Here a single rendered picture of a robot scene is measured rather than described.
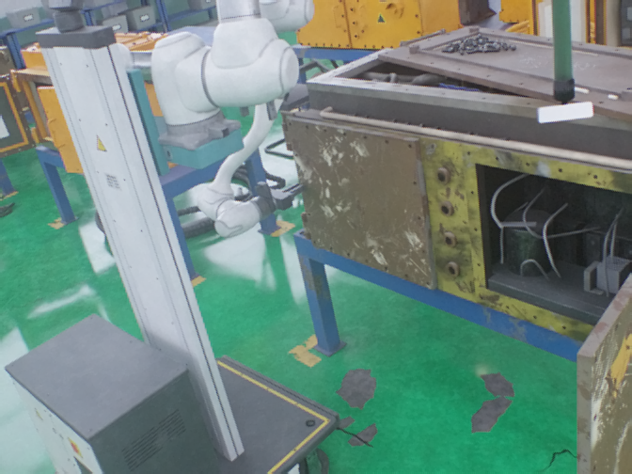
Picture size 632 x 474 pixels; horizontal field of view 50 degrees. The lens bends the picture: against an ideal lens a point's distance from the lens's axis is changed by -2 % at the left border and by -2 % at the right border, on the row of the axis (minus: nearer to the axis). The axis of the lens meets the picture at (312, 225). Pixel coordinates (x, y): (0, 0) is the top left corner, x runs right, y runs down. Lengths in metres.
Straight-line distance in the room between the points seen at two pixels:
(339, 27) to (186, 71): 4.53
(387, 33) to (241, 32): 4.22
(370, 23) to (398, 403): 3.75
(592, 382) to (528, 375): 1.82
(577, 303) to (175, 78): 1.32
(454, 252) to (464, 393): 0.87
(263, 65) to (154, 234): 0.60
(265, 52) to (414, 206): 0.86
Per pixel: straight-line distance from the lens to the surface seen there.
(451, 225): 2.28
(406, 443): 2.83
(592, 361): 1.25
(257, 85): 1.70
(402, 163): 2.27
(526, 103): 2.05
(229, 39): 1.72
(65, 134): 4.51
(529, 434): 2.84
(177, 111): 1.84
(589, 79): 2.15
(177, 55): 1.80
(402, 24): 5.75
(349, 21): 6.18
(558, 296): 2.21
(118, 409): 1.99
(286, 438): 2.49
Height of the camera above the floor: 2.00
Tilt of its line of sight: 26 degrees down
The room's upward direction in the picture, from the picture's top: 12 degrees counter-clockwise
